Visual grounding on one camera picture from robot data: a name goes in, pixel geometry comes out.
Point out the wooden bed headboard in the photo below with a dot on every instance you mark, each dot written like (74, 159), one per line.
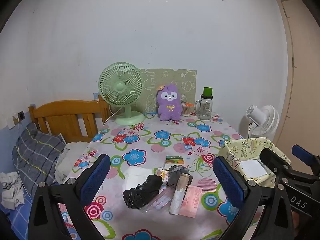
(65, 107)

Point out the white folded cloth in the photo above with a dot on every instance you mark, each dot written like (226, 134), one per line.
(135, 175)

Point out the white standing fan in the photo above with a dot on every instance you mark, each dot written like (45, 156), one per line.
(265, 120)

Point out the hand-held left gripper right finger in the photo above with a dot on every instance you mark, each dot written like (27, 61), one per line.
(228, 180)

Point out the black plastic bag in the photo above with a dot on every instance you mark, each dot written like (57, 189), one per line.
(142, 192)

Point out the floral tablecloth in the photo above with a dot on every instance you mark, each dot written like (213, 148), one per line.
(160, 155)

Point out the grey sock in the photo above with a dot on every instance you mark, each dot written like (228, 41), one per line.
(175, 176)

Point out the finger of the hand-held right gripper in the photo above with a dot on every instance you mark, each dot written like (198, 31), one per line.
(301, 152)
(273, 161)

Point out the white and tan bundle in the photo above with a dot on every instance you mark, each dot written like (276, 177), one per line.
(178, 197)

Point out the cotton swab jar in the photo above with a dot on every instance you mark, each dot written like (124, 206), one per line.
(185, 110)

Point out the green printed cardboard sheet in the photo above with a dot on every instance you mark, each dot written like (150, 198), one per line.
(162, 76)

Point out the blue wall sticker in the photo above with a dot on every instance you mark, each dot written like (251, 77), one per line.
(96, 95)

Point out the clear zip bag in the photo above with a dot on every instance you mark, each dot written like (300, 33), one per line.
(162, 200)

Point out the green desk fan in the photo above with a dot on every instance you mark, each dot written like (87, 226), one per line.
(120, 87)

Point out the pink packet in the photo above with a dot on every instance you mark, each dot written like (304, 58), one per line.
(191, 201)

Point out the purple plush toy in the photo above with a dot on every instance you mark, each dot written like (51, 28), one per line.
(168, 105)

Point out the green orange tissue pack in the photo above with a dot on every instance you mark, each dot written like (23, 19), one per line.
(173, 161)

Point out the beige door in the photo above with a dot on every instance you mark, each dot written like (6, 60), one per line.
(305, 80)

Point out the grey plaid pillow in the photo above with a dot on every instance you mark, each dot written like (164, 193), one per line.
(37, 155)

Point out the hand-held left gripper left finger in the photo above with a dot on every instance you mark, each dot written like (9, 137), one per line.
(96, 177)

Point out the yellow cartoon packet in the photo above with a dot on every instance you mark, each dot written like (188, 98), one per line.
(163, 173)

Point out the crumpled white cloth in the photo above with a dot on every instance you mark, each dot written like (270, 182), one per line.
(11, 190)

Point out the blue bed sheet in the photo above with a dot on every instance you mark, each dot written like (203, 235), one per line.
(17, 220)

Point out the glass mug with green lid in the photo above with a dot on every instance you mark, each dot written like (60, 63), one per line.
(205, 107)

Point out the yellow printed storage box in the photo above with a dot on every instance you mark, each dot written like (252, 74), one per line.
(235, 152)

